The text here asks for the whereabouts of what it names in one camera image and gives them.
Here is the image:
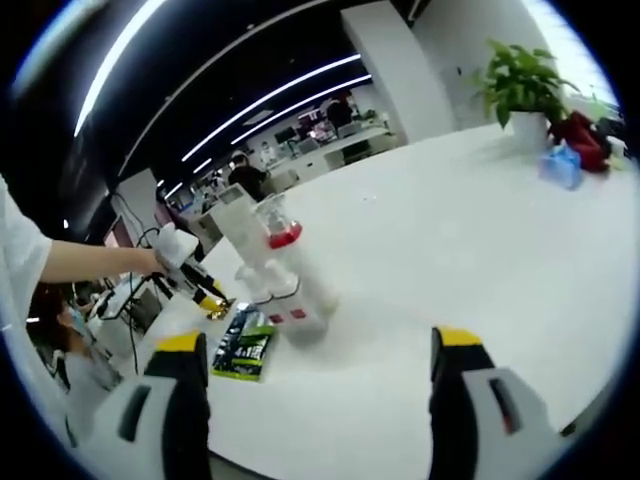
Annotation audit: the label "black cable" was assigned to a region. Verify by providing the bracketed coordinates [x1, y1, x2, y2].
[127, 227, 169, 376]

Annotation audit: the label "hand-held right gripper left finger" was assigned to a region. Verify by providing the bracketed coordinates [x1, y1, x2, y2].
[64, 329, 212, 480]

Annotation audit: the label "gold skincare sachet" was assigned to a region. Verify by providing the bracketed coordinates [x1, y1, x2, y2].
[203, 297, 240, 322]

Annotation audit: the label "white office chair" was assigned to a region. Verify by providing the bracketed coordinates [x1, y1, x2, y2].
[216, 182, 247, 207]

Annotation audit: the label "white skincare tube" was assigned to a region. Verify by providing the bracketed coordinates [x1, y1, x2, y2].
[208, 192, 262, 274]

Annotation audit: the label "white red-collar skincare pump bottle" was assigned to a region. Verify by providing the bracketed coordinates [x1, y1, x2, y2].
[253, 193, 342, 324]

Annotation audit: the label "blue packet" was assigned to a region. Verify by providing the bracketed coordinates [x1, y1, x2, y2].
[537, 144, 585, 191]

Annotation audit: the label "ceiling light strip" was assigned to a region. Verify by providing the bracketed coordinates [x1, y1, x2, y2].
[73, 0, 171, 139]
[180, 53, 362, 162]
[244, 73, 374, 146]

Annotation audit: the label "potted green plant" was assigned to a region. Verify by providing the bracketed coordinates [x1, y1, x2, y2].
[468, 38, 582, 147]

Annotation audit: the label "black green skincare sachet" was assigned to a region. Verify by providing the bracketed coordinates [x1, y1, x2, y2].
[209, 301, 280, 385]

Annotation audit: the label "person's left hand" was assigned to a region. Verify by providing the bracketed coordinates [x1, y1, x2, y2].
[139, 248, 171, 281]

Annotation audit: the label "small red-label skincare bottle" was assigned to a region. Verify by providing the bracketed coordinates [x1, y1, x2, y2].
[263, 258, 332, 346]
[236, 264, 309, 350]

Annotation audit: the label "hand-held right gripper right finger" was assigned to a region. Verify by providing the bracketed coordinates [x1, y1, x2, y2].
[428, 324, 569, 480]

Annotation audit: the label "red bag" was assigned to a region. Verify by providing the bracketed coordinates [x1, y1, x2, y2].
[548, 110, 615, 172]

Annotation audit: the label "person's white shirt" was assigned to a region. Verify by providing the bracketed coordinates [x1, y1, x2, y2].
[0, 172, 54, 401]

